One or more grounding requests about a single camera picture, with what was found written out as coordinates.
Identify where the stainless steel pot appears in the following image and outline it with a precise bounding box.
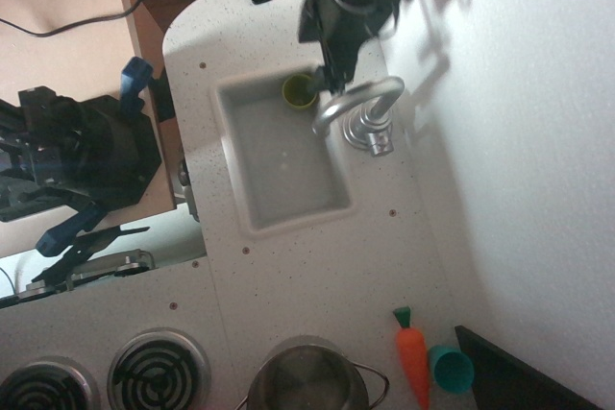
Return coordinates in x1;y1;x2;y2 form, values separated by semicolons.
236;344;390;410

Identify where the silver curved faucet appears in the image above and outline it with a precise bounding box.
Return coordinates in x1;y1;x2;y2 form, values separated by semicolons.
311;76;405;157

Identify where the middle stove burner coil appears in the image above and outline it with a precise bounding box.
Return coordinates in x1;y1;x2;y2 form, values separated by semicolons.
107;328;212;409

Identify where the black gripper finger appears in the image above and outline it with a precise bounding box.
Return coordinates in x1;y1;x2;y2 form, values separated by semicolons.
310;64;334;93
334;66;356;95

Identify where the blue and black clamp lower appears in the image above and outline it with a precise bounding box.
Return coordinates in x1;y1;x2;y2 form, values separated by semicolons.
31;204;149;287

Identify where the teal plastic cup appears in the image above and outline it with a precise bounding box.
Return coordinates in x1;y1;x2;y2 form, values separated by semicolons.
428;345;475;395

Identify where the orange toy carrot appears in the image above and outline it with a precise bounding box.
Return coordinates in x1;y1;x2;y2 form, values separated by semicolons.
393;306;431;409

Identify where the left stove burner coil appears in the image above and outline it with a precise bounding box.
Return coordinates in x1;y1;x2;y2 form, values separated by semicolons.
1;356;101;410

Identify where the black panel corner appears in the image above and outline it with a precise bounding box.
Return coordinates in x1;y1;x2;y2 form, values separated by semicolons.
455;326;598;409

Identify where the black camera mount rig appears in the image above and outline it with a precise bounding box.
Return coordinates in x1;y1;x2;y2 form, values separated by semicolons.
1;86;161;223

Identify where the stove burner coil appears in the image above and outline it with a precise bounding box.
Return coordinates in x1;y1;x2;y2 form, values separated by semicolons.
1;356;101;410
107;328;212;409

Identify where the blue clamp upper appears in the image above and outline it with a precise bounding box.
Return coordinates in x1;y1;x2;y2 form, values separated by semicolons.
119;57;154;118

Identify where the green plastic cup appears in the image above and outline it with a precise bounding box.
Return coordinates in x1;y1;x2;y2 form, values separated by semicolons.
282;73;319;110

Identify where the white rectangular sink basin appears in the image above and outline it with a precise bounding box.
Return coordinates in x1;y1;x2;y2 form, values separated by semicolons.
211;63;356;238

